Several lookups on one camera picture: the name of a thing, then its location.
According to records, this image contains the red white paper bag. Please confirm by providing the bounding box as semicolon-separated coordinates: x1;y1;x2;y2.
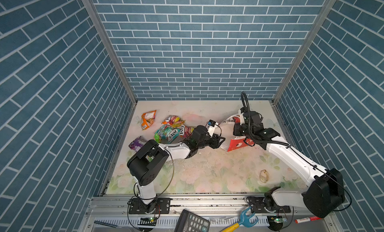
220;115;255;152

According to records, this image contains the green snack packet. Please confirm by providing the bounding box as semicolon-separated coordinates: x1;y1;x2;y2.
154;124;180;144

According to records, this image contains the beige shell sticker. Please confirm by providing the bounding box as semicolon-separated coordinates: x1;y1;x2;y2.
259;169;270;184

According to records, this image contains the orange snack packet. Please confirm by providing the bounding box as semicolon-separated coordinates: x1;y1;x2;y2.
141;110;157;130

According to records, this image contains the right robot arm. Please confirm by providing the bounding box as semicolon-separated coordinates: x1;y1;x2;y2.
234;108;346;218

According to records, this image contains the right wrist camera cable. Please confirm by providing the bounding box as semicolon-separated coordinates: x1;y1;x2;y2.
240;91;253;121

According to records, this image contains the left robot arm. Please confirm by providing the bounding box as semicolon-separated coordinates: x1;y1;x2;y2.
127;125;226;214

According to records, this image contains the aluminium front rail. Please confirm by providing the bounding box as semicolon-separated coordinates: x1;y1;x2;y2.
79;193;342;232

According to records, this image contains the blue yellow clamp tool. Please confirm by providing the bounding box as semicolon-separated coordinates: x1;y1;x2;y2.
222;207;259;232

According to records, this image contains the orange Fox's candy packet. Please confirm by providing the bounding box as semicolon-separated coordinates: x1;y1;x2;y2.
162;115;185;128

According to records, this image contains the black calculator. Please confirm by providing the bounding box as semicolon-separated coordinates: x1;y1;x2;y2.
174;210;210;232

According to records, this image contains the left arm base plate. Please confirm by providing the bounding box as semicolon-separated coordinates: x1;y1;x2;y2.
128;197;171;215

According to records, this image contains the purple snack packet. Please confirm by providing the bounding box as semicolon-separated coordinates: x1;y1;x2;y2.
129;136;147;152

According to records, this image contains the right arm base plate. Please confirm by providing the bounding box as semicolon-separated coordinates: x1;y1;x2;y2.
246;196;291;214

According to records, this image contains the pink yellow candy packet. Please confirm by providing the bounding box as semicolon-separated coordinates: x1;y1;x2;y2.
179;125;195;139

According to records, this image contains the red marker pen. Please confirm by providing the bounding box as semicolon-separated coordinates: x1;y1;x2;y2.
295;217;321;224

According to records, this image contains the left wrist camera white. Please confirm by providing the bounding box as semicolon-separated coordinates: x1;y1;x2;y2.
206;120;219;137

